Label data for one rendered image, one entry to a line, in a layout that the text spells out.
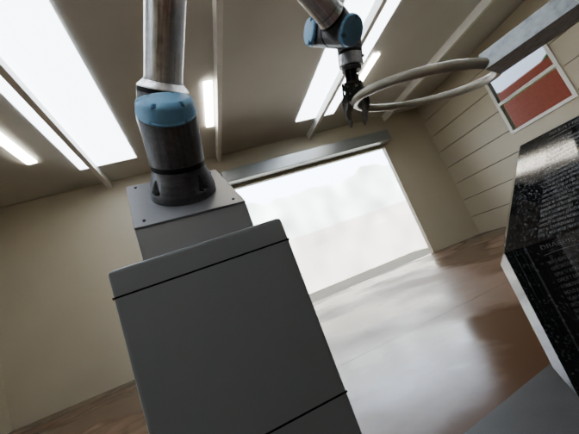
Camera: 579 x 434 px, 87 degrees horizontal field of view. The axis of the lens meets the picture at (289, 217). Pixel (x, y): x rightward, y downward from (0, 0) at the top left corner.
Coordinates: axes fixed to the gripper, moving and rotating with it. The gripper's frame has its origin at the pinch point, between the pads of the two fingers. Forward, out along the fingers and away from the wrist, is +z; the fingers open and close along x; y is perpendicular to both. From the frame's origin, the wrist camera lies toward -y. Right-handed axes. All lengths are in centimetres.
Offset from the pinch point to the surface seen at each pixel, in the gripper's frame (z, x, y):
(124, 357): 305, -507, -259
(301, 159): -32, -218, -591
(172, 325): 46, -32, 77
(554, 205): 32, 45, 43
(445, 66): -6.9, 28.3, 24.0
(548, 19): -12, 52, 24
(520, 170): 24, 43, 28
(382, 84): -6.6, 11.2, 21.5
